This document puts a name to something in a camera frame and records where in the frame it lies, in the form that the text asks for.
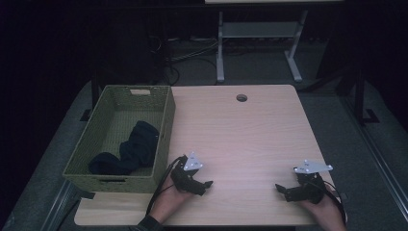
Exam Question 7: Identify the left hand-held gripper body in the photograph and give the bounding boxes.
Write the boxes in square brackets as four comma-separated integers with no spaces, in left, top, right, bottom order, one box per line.
[170,151,206,196]

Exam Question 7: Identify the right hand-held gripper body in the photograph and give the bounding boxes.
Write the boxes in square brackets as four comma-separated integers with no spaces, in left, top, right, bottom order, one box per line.
[284,159,334,205]

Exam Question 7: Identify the black tape strip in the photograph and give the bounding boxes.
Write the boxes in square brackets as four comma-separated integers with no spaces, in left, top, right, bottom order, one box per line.
[77,190,96,200]

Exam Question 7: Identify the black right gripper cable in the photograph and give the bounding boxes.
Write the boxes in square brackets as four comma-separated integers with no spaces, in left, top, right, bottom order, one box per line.
[307,178,348,226]

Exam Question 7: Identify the aluminium floor rail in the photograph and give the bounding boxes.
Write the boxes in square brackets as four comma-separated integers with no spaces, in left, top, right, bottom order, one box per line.
[39,179,81,231]
[339,95,408,214]

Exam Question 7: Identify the bundle of floor cables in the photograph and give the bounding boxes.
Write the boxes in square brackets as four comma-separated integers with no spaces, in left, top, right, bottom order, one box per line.
[147,34,223,87]

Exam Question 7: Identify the white metal stand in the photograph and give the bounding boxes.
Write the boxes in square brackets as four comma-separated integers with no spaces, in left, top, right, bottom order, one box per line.
[215,9,309,84]

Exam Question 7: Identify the dark navy garment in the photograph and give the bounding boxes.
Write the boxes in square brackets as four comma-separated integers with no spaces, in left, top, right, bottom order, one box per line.
[88,119,161,176]

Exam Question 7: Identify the person's left hand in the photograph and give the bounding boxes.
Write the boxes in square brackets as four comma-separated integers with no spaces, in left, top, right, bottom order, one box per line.
[149,176,194,224]

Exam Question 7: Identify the person's right hand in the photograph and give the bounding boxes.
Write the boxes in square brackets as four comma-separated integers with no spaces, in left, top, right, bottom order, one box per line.
[300,187,348,231]

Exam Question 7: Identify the black frame leg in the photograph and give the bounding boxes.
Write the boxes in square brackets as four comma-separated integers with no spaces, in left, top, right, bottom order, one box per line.
[351,65,381,127]

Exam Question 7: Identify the green woven basket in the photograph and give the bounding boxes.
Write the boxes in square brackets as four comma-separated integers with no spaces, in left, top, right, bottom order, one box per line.
[62,84,177,194]

